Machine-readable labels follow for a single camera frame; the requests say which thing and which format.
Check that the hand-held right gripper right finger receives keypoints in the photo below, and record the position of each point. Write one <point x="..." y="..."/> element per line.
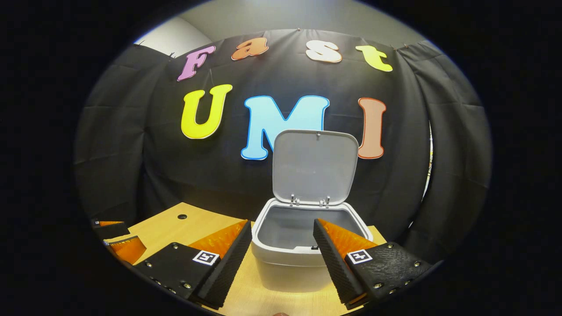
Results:
<point x="336" y="265"/>

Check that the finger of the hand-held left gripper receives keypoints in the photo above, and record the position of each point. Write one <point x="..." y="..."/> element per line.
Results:
<point x="129" y="248"/>
<point x="112" y="229"/>

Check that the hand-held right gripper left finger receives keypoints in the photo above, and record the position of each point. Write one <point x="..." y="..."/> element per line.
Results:
<point x="228" y="265"/>

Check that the grey desktop garbage bin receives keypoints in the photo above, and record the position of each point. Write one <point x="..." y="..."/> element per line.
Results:
<point x="314" y="171"/>

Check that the wooden desktop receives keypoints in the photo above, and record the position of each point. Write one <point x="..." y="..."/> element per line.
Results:
<point x="162" y="230"/>

